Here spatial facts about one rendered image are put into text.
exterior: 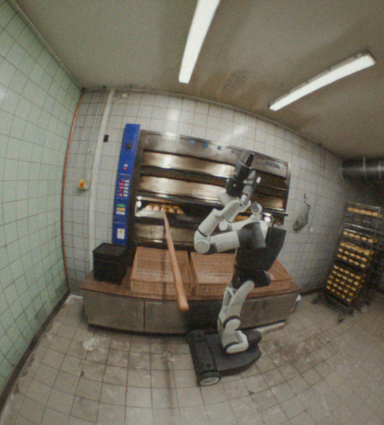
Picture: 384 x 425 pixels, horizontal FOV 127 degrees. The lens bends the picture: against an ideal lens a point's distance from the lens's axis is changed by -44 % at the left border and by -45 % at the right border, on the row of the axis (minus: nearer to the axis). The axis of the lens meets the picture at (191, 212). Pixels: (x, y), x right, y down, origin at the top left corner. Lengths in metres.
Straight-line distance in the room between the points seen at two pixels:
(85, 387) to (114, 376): 0.28
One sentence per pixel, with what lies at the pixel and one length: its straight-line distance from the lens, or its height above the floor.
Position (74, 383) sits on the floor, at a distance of 1.76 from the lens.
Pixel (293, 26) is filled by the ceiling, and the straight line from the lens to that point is 1.29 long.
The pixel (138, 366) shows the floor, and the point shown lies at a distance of 1.78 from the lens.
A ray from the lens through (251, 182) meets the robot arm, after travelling 1.44.
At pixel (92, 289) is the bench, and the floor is 0.58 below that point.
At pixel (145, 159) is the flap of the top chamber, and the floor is 1.79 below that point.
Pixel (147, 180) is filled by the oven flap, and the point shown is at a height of 1.57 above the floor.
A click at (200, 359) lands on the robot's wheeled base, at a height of 0.19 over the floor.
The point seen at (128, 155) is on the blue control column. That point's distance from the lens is 1.84.
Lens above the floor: 1.54
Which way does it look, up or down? 8 degrees down
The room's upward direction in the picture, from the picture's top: 8 degrees clockwise
